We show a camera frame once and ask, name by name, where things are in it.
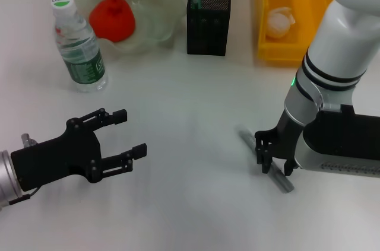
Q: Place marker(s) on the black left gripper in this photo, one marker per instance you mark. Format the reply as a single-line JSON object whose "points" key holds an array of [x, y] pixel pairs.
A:
{"points": [[53, 159]]}

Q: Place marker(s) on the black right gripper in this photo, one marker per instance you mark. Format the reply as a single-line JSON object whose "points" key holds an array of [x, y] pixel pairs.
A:
{"points": [[285, 141]]}

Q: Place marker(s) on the grey marker pen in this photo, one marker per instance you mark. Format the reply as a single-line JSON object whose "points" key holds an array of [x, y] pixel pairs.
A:
{"points": [[280, 181]]}

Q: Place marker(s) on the clear bottle green label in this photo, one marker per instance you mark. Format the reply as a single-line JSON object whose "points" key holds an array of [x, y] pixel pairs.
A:
{"points": [[83, 61]]}

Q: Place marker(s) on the red orange fruit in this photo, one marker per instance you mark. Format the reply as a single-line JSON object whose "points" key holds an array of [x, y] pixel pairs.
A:
{"points": [[112, 19]]}

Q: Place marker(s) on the white paper ball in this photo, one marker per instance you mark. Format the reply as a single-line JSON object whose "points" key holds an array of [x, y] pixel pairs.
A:
{"points": [[277, 25]]}

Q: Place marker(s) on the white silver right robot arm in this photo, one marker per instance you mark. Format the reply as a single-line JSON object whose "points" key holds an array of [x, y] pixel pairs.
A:
{"points": [[335, 40]]}

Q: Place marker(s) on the translucent wavy fruit plate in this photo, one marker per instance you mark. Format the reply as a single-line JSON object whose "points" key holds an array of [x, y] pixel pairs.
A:
{"points": [[160, 10]]}

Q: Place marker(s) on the black mesh pen holder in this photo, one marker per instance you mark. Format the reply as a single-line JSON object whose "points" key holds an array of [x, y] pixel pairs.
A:
{"points": [[207, 25]]}

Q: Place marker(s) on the yellow plastic bin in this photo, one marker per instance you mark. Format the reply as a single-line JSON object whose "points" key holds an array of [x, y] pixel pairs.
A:
{"points": [[285, 46]]}

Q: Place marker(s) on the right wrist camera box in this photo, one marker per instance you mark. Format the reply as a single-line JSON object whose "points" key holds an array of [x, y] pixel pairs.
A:
{"points": [[341, 144]]}

